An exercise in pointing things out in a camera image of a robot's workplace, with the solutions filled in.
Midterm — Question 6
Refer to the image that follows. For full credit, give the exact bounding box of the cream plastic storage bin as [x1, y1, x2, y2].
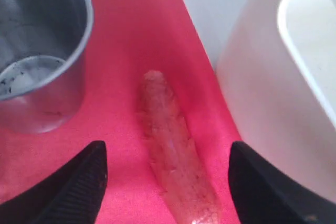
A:
[216, 0, 336, 198]

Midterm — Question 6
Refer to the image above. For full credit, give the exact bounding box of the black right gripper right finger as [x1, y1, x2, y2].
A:
[228, 142, 335, 223]

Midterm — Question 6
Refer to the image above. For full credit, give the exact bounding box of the stainless steel cup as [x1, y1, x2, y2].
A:
[1, 0, 94, 133]

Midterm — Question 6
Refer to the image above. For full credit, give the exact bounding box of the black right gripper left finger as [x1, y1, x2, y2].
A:
[1, 141, 108, 223]

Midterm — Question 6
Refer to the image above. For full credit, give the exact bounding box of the red tablecloth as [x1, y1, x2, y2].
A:
[1, 0, 240, 223]

